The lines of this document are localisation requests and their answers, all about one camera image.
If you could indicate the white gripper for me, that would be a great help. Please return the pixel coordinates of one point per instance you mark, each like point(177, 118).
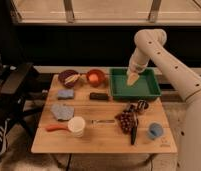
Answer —
point(133, 69)

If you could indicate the black eraser block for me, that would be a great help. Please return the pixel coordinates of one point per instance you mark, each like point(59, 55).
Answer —
point(99, 96)

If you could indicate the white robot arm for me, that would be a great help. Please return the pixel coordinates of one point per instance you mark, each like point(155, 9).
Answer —
point(150, 46)

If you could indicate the green plastic tray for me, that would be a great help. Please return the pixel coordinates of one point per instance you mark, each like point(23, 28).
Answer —
point(146, 87)

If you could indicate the orange-red bowl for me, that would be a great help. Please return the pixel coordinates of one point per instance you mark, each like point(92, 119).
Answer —
point(100, 75)

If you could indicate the orange fruit in bowl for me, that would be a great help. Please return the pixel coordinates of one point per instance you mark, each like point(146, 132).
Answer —
point(93, 78)

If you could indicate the bunch of dark grapes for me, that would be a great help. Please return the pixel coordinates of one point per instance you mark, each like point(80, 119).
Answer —
point(126, 119)

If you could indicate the black knife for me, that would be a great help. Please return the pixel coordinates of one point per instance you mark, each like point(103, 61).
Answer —
point(134, 129)

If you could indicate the blue cup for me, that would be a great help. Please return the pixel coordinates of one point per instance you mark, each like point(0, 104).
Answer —
point(155, 130)

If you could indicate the metal fork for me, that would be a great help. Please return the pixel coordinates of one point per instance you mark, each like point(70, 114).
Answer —
point(102, 121)

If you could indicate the banana in bowl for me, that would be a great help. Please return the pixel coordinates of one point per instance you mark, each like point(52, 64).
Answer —
point(72, 78)

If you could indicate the wooden folding table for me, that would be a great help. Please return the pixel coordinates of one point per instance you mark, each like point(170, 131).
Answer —
point(100, 138)

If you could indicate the dark red bowl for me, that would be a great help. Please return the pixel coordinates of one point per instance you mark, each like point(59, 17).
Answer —
point(63, 75)

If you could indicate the small blue sponge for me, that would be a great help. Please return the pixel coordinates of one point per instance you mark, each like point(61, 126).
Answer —
point(65, 94)

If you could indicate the white paper cup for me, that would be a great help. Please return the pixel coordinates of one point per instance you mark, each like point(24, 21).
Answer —
point(76, 126)

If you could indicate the blue crumpled cloth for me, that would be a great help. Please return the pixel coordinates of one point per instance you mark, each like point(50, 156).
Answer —
point(62, 112)

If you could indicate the black chair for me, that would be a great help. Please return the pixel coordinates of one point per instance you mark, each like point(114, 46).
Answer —
point(21, 85)

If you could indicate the black white sneaker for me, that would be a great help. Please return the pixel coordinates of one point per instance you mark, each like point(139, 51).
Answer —
point(3, 136)

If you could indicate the orange handled tool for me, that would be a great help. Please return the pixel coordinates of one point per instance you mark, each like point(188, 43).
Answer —
point(56, 127)

